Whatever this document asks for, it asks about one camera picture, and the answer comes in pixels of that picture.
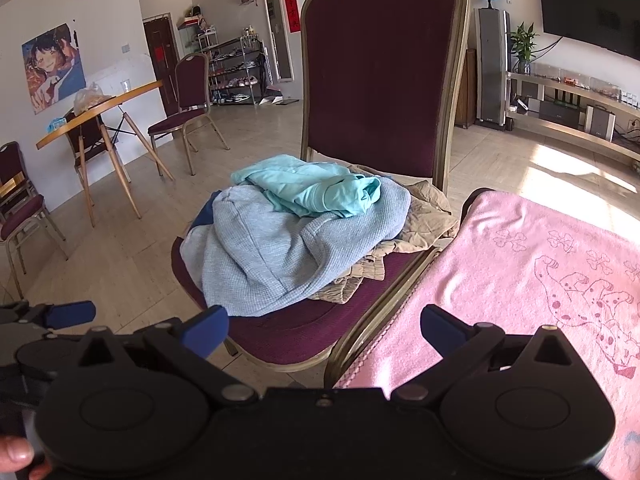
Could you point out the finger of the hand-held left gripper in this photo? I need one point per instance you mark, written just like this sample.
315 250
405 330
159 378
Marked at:
70 314

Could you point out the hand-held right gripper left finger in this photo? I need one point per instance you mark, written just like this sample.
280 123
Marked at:
206 327

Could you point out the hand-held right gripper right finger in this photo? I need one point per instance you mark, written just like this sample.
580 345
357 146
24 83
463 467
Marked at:
442 329

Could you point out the teal shirt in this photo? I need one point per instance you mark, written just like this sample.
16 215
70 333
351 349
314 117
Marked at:
305 187

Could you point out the person's left hand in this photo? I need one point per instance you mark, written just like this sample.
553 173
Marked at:
15 452

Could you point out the pink printed blanket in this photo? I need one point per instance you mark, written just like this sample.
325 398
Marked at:
500 270

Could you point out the light blue knit sweater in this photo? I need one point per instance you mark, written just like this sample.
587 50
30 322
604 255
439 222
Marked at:
270 255

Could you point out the maroon banquet chair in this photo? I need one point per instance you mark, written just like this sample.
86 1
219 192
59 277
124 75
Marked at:
22 210
192 77
375 60
92 142

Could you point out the beige pants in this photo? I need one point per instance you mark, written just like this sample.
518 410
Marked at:
425 215

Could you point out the blue tissue pack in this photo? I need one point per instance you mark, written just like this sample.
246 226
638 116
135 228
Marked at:
56 125

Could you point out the wooden table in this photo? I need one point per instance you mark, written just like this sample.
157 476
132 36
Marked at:
100 107

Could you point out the clear plastic bag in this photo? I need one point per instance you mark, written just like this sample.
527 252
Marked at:
92 99

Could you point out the long television shelf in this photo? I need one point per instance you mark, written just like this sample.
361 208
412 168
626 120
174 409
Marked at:
560 132

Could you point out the brown wooden cabinet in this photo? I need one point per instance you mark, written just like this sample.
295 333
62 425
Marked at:
466 90

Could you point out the black amplifier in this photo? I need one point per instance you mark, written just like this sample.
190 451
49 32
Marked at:
561 112

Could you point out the metal shoe rack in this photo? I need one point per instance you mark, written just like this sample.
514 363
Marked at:
235 72

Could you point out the small grey speaker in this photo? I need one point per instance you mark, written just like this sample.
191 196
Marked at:
600 122

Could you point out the silver tower speaker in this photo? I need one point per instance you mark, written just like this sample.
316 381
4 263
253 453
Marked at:
492 70

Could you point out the dark red door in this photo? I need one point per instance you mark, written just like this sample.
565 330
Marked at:
161 60

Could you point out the potted bamboo plant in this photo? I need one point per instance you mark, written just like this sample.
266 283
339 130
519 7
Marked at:
524 42

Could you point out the standing mirror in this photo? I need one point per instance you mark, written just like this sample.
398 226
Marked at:
277 30

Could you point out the wall poster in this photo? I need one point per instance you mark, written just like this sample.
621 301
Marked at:
52 67

